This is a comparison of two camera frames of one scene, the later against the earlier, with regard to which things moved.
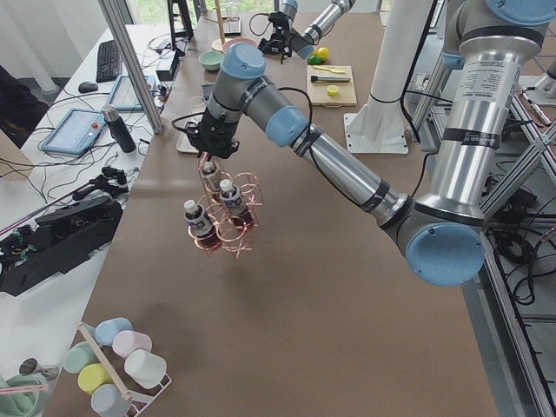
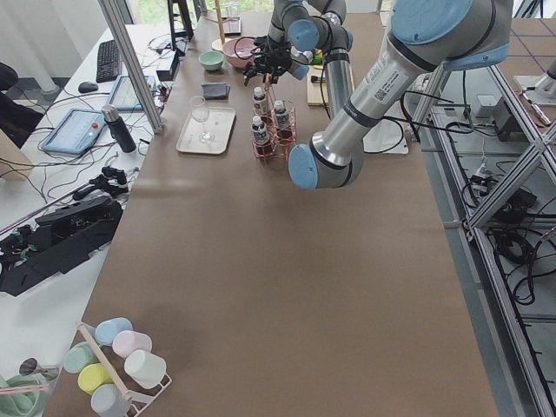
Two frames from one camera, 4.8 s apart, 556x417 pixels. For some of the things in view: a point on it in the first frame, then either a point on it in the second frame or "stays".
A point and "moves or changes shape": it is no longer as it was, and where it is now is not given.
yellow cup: (91, 376) stays
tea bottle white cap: (226, 185) moves or changes shape
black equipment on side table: (62, 239) stays
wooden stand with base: (218, 43) stays
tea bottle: (201, 226) to (260, 129)
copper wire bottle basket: (231, 205) moves or changes shape
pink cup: (126, 341) stays
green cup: (79, 355) stays
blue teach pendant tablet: (76, 131) stays
